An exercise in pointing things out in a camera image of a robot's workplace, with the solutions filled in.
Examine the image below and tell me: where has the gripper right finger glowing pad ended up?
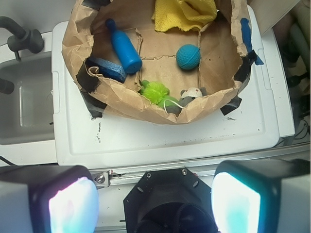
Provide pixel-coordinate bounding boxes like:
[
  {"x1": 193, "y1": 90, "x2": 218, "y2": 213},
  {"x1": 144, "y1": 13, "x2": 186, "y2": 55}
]
[{"x1": 211, "y1": 159, "x2": 311, "y2": 233}]

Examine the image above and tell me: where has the white plastic lid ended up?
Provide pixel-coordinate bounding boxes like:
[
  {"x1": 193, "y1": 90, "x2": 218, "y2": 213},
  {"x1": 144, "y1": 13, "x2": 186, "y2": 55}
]
[{"x1": 52, "y1": 4, "x2": 279, "y2": 169}]

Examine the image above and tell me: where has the blue sponge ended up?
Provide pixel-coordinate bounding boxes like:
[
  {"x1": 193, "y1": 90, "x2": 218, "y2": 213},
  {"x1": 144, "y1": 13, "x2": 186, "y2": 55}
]
[{"x1": 86, "y1": 56, "x2": 127, "y2": 83}]

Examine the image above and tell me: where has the yellow cloth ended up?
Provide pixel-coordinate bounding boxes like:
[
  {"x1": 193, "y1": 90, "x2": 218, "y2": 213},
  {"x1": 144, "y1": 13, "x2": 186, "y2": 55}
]
[{"x1": 152, "y1": 0, "x2": 217, "y2": 33}]

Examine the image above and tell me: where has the blue tape strip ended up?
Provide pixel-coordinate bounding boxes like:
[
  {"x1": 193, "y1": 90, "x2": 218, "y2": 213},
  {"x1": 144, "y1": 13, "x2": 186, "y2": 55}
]
[{"x1": 240, "y1": 18, "x2": 253, "y2": 53}]

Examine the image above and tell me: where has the black faucet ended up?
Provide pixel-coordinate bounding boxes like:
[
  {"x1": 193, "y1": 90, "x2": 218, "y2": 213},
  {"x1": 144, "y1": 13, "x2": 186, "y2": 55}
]
[{"x1": 0, "y1": 16, "x2": 45, "y2": 61}]

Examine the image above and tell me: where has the gray plush animal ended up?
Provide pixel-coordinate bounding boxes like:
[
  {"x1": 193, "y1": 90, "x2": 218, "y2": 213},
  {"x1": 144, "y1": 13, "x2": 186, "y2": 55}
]
[{"x1": 163, "y1": 87, "x2": 207, "y2": 116}]

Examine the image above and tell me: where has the green plush toy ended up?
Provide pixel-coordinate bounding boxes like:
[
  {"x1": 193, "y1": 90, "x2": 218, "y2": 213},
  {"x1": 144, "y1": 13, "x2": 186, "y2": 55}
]
[{"x1": 139, "y1": 80, "x2": 178, "y2": 108}]

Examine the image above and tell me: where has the teal rubber ball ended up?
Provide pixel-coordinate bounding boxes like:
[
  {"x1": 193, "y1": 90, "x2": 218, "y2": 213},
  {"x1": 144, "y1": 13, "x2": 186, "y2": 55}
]
[{"x1": 176, "y1": 44, "x2": 201, "y2": 70}]

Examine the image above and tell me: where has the white sink basin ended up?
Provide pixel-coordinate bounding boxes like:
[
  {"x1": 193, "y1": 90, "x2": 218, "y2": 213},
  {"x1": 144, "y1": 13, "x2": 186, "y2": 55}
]
[{"x1": 0, "y1": 34, "x2": 54, "y2": 145}]

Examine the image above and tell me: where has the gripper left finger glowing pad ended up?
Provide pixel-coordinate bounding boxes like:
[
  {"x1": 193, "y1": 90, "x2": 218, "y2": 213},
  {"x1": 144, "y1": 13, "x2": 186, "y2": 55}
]
[{"x1": 0, "y1": 165, "x2": 99, "y2": 233}]

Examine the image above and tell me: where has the aluminium rail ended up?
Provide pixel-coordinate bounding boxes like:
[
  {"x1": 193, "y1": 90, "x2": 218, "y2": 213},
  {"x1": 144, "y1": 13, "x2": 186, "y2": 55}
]
[{"x1": 90, "y1": 142, "x2": 311, "y2": 189}]

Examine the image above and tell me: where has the brown paper bag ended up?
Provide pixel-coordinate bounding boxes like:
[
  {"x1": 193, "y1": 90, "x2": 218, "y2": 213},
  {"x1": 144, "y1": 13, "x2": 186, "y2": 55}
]
[{"x1": 62, "y1": 0, "x2": 256, "y2": 125}]

